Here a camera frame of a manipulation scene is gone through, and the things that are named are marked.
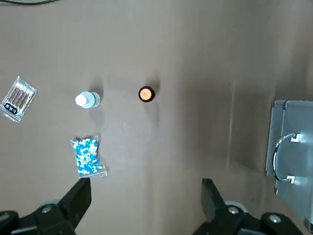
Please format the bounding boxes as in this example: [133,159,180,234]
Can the blue white capsule bag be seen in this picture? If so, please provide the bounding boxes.
[69,136,109,179]

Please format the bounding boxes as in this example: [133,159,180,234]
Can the clear packet brown vials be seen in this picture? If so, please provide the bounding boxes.
[0,75,38,124]

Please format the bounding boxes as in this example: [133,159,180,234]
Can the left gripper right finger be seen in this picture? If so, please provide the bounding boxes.
[193,178,305,235]

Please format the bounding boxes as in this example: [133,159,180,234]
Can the aluminium medical case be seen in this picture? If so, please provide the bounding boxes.
[265,99,313,228]

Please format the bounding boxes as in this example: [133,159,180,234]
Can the black cable on table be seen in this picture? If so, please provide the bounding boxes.
[0,0,60,5]

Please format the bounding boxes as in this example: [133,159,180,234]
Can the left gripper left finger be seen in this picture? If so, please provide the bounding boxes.
[0,177,92,235]

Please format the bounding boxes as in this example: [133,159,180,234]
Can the brown bottle orange cap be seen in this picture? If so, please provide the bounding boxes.
[138,86,157,103]

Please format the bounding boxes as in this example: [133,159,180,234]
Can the clear bottle white cap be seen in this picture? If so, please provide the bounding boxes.
[75,91,102,109]

